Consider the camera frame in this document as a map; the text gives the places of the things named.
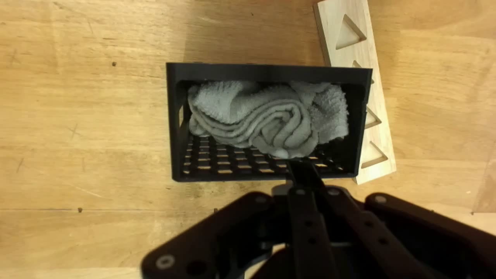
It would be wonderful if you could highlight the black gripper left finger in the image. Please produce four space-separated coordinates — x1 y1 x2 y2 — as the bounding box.
139 160 338 279

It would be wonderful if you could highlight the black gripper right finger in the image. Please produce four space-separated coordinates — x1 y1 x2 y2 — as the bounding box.
305 160 496 279

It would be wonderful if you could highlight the white terry cloth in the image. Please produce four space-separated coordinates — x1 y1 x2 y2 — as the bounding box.
186 80 350 162

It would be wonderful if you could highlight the black perforated plastic box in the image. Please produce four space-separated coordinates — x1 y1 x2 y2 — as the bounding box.
164 61 373 183

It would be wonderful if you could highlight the wooden board with triangle cutouts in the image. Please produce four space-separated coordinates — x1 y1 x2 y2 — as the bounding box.
314 0 398 187

